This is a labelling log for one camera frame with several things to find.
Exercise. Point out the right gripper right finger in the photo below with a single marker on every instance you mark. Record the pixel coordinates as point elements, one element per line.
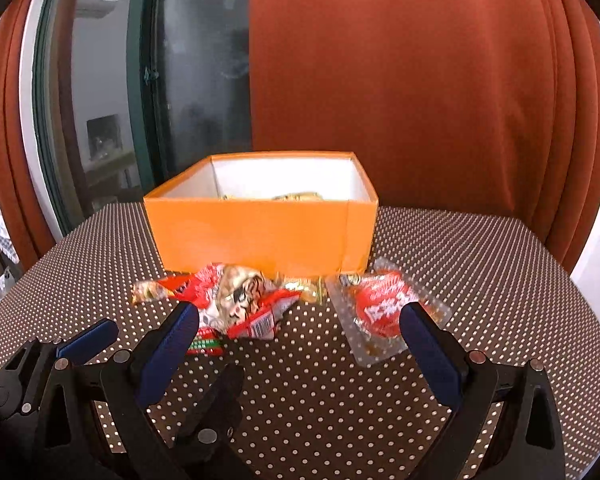
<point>527,440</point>

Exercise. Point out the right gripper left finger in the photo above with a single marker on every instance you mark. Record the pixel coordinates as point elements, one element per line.
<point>92,422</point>

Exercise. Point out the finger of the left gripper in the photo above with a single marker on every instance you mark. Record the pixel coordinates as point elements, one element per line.
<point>202,445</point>
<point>83,346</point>

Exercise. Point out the red cartoon face snack bag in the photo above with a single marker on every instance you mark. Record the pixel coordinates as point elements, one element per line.
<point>235,301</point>

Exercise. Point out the red spicy strips clear packet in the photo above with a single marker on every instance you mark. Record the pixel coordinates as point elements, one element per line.
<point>368,307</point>

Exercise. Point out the small clear yellow candy packet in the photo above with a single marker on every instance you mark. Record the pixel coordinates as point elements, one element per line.
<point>311,290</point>

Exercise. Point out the yellow honey butter chips bag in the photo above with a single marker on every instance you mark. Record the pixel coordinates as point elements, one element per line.
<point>287,197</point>

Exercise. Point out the brown polka dot tablecloth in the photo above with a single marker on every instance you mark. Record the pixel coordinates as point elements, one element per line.
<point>310,411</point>

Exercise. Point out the orange curtain left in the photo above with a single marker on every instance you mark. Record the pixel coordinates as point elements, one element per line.
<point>25,222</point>

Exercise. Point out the orange curtain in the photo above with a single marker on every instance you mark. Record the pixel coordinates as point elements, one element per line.
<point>25,222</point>
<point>482,106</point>

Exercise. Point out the orange cardboard box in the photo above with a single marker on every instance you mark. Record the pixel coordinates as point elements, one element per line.
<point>193,227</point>

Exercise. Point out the green framed glass door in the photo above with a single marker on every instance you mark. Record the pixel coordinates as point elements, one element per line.
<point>129,93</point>

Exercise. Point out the orange curtain right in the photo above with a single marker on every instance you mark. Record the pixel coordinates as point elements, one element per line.
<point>482,106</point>

